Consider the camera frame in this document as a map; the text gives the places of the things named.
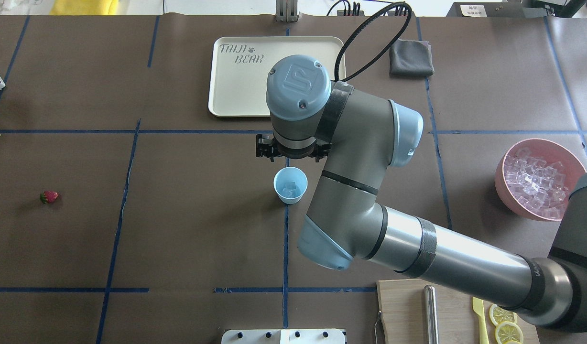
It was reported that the steel rod muddler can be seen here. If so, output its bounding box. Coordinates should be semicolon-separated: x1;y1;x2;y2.
423;285;439;344

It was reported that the red strawberry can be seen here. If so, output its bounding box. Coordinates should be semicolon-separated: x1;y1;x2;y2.
40;190;60;204

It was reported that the grey box with label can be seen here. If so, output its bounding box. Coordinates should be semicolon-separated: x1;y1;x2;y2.
446;0;547;18

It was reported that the cream bear tray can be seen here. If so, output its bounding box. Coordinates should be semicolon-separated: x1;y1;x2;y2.
208;36;343;118

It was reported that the lemon slice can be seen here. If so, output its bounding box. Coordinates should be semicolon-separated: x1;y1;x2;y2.
488;303;518;326
494;322;524;344

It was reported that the wooden cutting board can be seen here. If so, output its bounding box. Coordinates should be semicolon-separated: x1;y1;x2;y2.
376;279;540;344

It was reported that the pink bowl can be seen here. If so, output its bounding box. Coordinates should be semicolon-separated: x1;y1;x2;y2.
494;139;587;222

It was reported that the aluminium frame post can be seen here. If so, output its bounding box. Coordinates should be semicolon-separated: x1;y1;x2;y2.
275;0;299;22

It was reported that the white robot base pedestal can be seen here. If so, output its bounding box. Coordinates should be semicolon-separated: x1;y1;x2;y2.
221;328;348;344

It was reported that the clear ice cubes pile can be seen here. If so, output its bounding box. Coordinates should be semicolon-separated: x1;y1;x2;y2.
502;147;569;220

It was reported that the dark grey folded cloth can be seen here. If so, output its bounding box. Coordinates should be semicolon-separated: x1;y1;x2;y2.
389;39;435;77

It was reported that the yellow plastic knife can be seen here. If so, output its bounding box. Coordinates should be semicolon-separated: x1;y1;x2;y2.
471;296;489;344

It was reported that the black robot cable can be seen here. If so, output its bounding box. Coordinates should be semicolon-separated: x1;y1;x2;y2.
334;1;413;83

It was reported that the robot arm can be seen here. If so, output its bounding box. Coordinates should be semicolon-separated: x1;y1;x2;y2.
256;55;587;333

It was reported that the yellow cloth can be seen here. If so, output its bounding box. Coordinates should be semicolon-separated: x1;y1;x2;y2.
49;0;119;16

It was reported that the blue plastic cup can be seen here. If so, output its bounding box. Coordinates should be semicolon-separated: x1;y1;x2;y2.
272;166;307;205

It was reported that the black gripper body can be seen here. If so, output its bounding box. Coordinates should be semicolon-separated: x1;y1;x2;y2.
255;134;333;162

